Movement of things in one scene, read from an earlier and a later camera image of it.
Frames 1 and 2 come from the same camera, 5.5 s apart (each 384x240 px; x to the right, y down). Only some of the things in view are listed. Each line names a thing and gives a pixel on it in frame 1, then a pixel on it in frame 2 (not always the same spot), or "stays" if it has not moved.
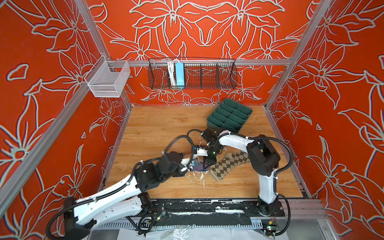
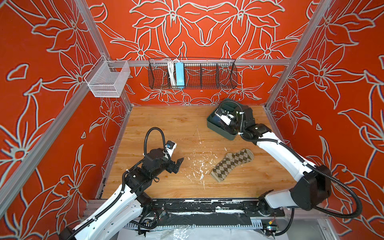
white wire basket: (107, 78) stays
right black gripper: (210, 162) to (236, 114)
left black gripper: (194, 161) to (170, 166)
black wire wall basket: (199, 74) stays
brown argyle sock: (229, 160) stays
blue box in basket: (179, 75) stays
